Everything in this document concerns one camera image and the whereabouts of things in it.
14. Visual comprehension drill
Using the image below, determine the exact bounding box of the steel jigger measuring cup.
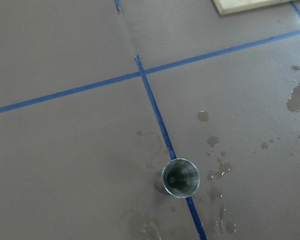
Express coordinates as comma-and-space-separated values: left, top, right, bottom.
161, 158, 201, 199

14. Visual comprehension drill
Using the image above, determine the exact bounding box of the bamboo cutting board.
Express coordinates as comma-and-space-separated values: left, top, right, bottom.
213, 0, 289, 15

